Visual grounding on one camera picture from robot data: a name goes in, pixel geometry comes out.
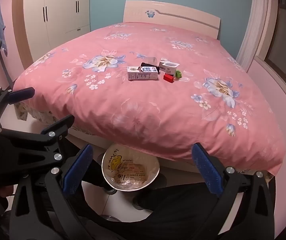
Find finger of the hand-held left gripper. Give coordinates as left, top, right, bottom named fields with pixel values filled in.
left=1, top=114, right=75, bottom=163
left=0, top=87, right=35, bottom=117

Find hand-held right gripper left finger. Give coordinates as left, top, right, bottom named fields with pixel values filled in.
left=9, top=144, right=93, bottom=240

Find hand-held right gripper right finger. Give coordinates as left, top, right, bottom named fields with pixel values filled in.
left=192, top=142, right=276, bottom=240

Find white trash bin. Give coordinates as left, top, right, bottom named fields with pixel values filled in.
left=101, top=143, right=160, bottom=192

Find white milk carton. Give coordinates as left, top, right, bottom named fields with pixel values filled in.
left=127, top=66, right=158, bottom=81

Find black cylinder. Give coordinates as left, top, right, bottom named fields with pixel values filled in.
left=140, top=62, right=161, bottom=74

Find white yoghurt cup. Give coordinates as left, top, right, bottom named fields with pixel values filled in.
left=162, top=61, right=180, bottom=77

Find beige floral bed sheet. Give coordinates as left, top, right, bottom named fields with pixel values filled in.
left=14, top=102, right=66, bottom=128

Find person's dark shoe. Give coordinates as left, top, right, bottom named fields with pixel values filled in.
left=132, top=194, right=156, bottom=211
left=102, top=184, right=118, bottom=195

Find person's black trousers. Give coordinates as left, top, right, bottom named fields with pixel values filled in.
left=80, top=155, right=236, bottom=240

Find clear printed plastic bag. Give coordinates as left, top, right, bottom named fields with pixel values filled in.
left=112, top=156, right=150, bottom=190

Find cream wardrobe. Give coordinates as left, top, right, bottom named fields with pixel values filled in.
left=23, top=0, right=91, bottom=67

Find pink floral duvet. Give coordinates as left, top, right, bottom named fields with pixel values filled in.
left=13, top=22, right=286, bottom=178

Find brown framed window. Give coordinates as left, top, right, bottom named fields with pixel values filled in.
left=254, top=2, right=286, bottom=93

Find white bed headboard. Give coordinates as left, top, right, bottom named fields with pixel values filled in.
left=122, top=0, right=221, bottom=40

